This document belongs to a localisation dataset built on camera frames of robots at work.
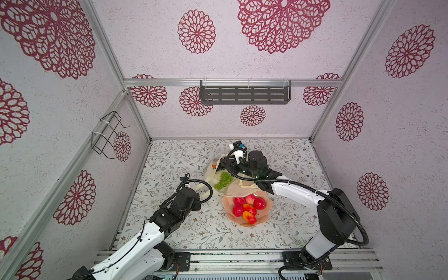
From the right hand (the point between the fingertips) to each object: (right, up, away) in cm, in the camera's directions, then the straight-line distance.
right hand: (222, 157), depth 80 cm
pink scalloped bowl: (+19, -28, +4) cm, 34 cm away
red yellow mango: (+13, -25, +5) cm, 29 cm away
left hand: (-12, -18, +2) cm, 22 cm away
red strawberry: (+13, -27, 0) cm, 30 cm away
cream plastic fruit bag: (+8, -14, +7) cm, 18 cm away
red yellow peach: (+14, -21, +6) cm, 26 cm away
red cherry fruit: (+18, -22, +4) cm, 29 cm away
